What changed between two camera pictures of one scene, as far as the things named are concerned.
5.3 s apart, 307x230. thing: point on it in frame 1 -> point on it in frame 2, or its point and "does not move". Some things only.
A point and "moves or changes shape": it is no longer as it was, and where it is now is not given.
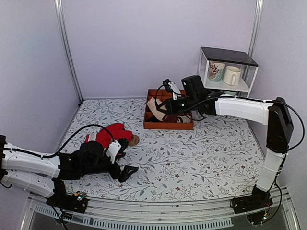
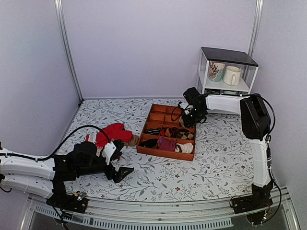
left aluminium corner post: [60, 7] does not move
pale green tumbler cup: [230, 92] does not move
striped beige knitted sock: [158, 114] -> [181, 121]
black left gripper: [123, 176] does not move
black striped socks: [152, 119] -> [153, 131]
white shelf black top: [227, 70] does not move
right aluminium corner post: [255, 21] does not move
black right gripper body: [190, 101] -> [197, 116]
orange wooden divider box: [183, 121] moves or changes shape
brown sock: [135, 141] does not move
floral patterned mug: [216, 70] does not move
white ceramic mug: [231, 75] does not move
